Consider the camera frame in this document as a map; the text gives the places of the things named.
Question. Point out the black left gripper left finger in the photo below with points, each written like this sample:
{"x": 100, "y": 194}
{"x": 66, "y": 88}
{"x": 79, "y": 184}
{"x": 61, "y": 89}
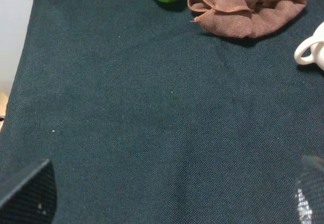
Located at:
{"x": 30, "y": 195}

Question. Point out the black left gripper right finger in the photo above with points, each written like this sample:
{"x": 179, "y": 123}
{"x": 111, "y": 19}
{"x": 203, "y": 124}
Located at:
{"x": 309, "y": 190}

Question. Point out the dark green table cloth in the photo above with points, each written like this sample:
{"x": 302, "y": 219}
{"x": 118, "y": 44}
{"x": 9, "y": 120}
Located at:
{"x": 147, "y": 118}

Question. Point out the white ceramic teapot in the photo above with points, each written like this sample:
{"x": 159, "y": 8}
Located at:
{"x": 310, "y": 51}

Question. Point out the brown cloth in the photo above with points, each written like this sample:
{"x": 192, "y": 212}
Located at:
{"x": 244, "y": 18}

